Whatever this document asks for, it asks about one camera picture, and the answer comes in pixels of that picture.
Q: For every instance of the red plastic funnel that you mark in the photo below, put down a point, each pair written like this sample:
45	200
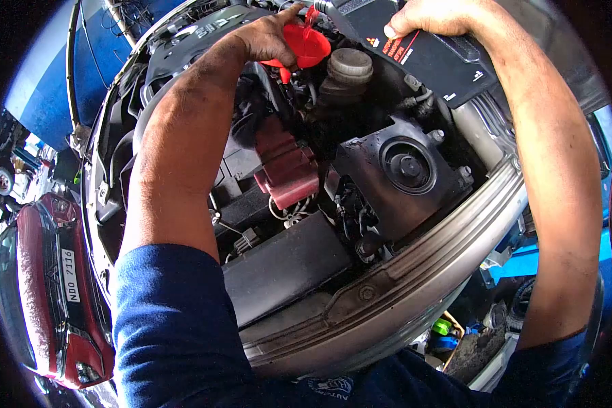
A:
308	46

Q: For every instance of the person's left hand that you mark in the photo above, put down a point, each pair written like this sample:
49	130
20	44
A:
262	41

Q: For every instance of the black strut tower mount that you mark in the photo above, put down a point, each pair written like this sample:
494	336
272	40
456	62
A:
387	199

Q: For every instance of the person's right thumb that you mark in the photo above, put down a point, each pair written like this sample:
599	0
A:
405	25

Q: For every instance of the red parked car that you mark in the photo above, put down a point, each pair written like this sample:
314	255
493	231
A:
46	285

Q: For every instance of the black fluid container red label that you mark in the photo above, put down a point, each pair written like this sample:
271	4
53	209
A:
438	61

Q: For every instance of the vehicle wheel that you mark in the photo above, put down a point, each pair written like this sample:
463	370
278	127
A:
2	179

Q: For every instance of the black car battery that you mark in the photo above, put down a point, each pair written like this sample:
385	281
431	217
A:
285	265

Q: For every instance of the blue metal frame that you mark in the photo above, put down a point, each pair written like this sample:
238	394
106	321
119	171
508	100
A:
520	260

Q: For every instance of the person's right hand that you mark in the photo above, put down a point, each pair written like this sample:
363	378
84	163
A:
438	15

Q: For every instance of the black engine cover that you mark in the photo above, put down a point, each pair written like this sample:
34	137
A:
183	51

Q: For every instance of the person's body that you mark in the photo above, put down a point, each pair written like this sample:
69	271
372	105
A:
183	331

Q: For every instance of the hood prop rod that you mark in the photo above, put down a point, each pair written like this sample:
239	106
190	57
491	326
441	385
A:
72	61

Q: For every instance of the silver car fender edge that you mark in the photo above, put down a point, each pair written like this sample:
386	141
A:
413	285

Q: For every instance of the green plastic object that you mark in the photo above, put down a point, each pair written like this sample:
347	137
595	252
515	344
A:
441	326

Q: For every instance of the person's left fingers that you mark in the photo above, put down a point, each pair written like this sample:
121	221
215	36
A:
288	15

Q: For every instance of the grey fluid reservoir cap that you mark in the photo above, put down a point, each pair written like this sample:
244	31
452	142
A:
349	69

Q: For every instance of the red battery terminal cover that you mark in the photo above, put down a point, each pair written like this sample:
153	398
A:
285	168

